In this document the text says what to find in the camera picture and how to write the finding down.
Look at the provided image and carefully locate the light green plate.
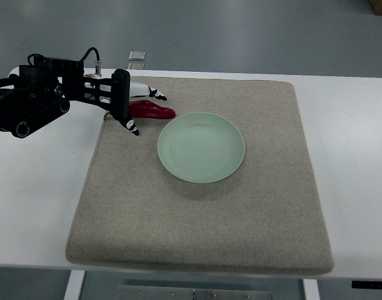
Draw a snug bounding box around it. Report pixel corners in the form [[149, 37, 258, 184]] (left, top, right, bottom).
[[157, 112, 246, 184]]

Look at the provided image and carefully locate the white table leg right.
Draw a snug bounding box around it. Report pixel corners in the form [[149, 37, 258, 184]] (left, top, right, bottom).
[[303, 279, 320, 300]]

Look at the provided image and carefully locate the beige felt mat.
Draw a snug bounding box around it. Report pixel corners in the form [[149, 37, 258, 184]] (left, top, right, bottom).
[[66, 77, 334, 275]]

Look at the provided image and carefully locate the red chili pepper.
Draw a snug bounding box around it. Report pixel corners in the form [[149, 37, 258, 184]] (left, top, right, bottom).
[[114, 100, 176, 121]]

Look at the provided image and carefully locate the white table leg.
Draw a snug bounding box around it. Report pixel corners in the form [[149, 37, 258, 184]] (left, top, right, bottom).
[[303, 279, 320, 300], [63, 270, 86, 300]]

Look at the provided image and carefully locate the black control panel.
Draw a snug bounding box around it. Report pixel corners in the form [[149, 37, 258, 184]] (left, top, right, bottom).
[[351, 281, 382, 290]]

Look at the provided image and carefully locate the white table leg left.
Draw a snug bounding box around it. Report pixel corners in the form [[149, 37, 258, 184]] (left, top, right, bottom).
[[63, 270, 86, 300]]

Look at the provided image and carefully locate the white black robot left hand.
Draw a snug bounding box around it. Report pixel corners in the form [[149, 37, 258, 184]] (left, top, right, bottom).
[[81, 69, 167, 136]]

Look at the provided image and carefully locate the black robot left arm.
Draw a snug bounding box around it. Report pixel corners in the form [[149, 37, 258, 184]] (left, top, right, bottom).
[[0, 53, 139, 138]]

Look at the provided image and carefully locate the cardboard box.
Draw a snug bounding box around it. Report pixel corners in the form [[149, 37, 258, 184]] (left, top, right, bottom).
[[370, 0, 382, 16]]

